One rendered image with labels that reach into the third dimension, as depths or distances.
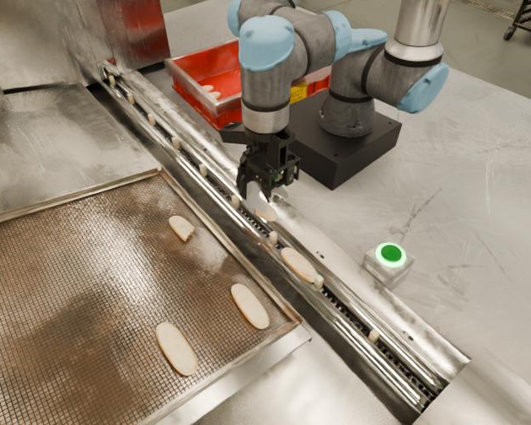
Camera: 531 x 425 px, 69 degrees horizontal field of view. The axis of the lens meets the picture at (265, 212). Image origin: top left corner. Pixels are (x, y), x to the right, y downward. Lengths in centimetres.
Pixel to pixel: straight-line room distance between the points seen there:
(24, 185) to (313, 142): 66
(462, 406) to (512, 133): 89
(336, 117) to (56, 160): 68
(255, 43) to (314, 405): 56
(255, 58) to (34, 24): 87
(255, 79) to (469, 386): 53
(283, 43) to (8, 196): 65
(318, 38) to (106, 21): 88
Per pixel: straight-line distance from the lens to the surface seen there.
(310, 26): 62
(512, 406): 70
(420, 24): 86
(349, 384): 74
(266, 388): 72
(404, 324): 76
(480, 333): 85
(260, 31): 55
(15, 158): 106
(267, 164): 66
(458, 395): 67
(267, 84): 57
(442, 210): 102
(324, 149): 97
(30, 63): 135
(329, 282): 78
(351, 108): 100
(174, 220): 81
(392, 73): 89
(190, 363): 63
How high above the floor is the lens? 150
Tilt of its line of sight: 48 degrees down
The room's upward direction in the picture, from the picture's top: straight up
